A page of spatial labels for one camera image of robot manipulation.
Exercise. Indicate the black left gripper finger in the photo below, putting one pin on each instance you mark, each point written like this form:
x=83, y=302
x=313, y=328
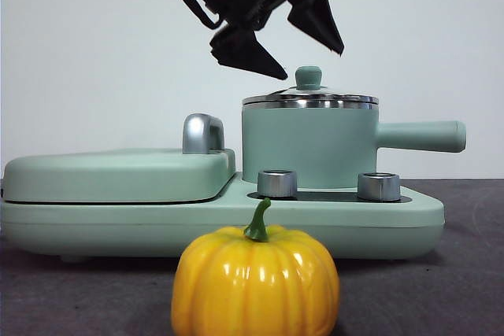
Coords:
x=315, y=13
x=246, y=52

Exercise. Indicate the glass lid with green knob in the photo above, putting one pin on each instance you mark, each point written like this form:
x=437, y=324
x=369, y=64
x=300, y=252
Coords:
x=308, y=76

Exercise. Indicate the yellow toy pumpkin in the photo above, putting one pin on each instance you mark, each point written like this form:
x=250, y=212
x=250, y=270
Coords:
x=256, y=285

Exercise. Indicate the silver control knob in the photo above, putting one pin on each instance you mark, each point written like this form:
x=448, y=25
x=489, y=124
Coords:
x=379, y=186
x=277, y=184

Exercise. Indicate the mint green griddle cover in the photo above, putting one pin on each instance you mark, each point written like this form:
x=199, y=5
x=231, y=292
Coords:
x=98, y=174

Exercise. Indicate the mint green breakfast machine base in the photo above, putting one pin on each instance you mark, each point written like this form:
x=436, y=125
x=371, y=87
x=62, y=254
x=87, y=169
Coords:
x=157, y=230

